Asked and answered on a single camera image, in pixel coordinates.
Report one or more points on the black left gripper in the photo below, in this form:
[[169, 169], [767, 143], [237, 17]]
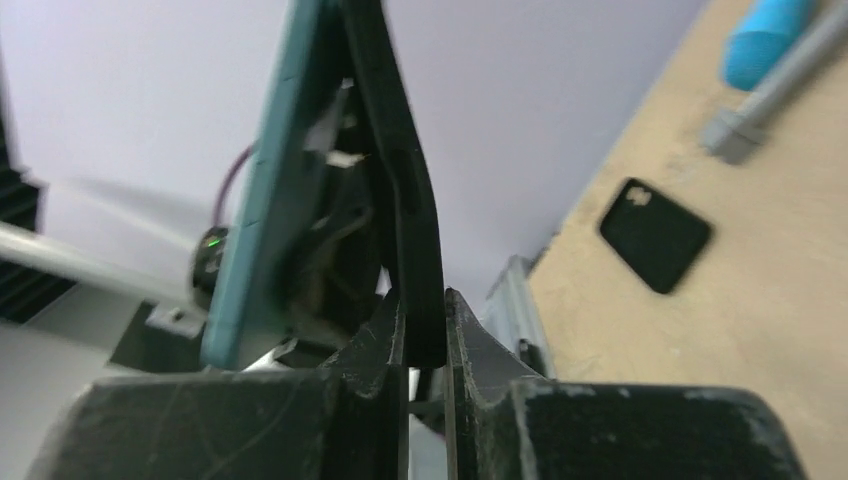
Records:
[[331, 275]]

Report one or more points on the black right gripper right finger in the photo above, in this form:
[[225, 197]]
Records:
[[505, 421]]

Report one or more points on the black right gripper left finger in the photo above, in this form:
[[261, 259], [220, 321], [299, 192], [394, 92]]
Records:
[[346, 419]]

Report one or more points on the blue grey red tool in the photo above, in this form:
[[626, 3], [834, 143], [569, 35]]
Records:
[[774, 48]]

